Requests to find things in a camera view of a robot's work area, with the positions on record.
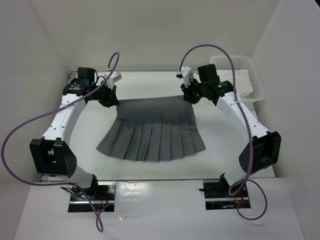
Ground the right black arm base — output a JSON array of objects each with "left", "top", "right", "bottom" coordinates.
[{"left": 199, "top": 179, "right": 251, "bottom": 210}]

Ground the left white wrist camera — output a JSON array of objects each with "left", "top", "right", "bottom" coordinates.
[{"left": 105, "top": 71, "right": 122, "bottom": 90}]

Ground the grey pleated skirt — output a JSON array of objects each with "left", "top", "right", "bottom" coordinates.
[{"left": 96, "top": 95, "right": 206, "bottom": 162}]

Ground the aluminium table edge rail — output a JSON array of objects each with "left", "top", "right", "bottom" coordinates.
[{"left": 39, "top": 71, "right": 80, "bottom": 182}]

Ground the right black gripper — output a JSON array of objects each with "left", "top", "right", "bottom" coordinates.
[{"left": 181, "top": 76, "right": 208, "bottom": 104}]

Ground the white plastic basket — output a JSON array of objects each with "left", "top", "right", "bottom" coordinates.
[{"left": 209, "top": 55, "right": 265, "bottom": 103}]

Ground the white folded cloth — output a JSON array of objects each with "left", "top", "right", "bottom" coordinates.
[{"left": 217, "top": 69, "right": 253, "bottom": 99}]

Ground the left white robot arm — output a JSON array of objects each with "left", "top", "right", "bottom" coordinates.
[{"left": 29, "top": 67, "right": 122, "bottom": 200}]

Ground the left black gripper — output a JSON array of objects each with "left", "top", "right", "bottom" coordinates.
[{"left": 89, "top": 80, "right": 118, "bottom": 108}]

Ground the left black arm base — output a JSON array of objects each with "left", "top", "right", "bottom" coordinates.
[{"left": 61, "top": 181, "right": 117, "bottom": 213}]

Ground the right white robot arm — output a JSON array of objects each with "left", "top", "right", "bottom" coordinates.
[{"left": 176, "top": 63, "right": 282, "bottom": 197}]

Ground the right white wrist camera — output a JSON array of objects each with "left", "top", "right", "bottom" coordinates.
[{"left": 176, "top": 66, "right": 193, "bottom": 87}]

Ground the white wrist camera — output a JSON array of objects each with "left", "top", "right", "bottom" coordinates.
[
  {"left": 176, "top": 66, "right": 193, "bottom": 87},
  {"left": 105, "top": 71, "right": 122, "bottom": 90}
]

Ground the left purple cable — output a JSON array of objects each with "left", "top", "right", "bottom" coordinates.
[{"left": 0, "top": 51, "right": 121, "bottom": 233}]

